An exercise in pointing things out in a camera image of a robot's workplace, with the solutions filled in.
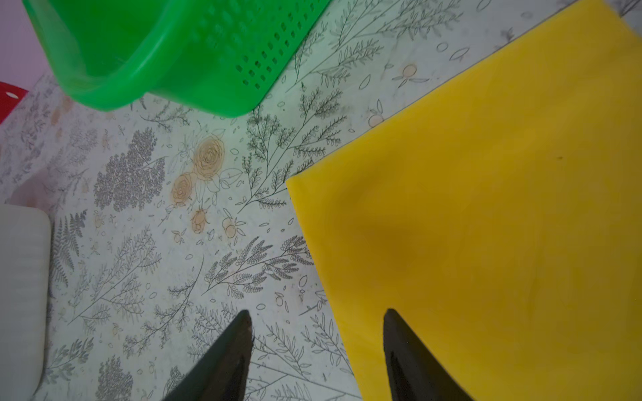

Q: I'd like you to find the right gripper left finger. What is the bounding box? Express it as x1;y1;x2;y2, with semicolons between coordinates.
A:
165;310;253;401

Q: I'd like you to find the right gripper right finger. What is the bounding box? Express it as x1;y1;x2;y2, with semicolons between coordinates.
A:
383;308;472;401

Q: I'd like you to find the yellow paper napkin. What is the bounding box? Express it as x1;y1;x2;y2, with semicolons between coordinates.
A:
287;1;641;400

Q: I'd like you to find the white rectangular tray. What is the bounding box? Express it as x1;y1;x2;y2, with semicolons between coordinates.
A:
1;205;52;400

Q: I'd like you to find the green plastic basket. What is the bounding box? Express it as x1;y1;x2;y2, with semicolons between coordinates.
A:
24;0;327;118

